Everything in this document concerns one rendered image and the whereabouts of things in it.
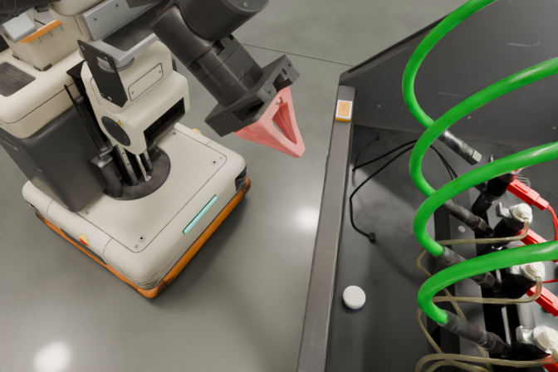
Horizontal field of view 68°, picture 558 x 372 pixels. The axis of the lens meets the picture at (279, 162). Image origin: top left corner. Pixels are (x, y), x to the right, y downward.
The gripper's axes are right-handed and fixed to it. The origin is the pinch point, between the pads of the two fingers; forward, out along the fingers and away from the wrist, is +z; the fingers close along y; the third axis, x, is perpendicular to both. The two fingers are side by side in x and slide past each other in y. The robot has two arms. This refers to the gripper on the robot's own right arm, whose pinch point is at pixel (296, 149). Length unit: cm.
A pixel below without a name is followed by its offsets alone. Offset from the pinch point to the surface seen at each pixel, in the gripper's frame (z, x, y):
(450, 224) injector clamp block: 31.5, 14.1, -0.5
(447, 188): 9.3, -0.8, 13.5
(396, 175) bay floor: 35, 33, -18
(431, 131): 7.5, 6.6, 11.1
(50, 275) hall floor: 16, -5, -156
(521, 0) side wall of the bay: 16, 49, 13
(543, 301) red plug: 31.9, 1.2, 13.5
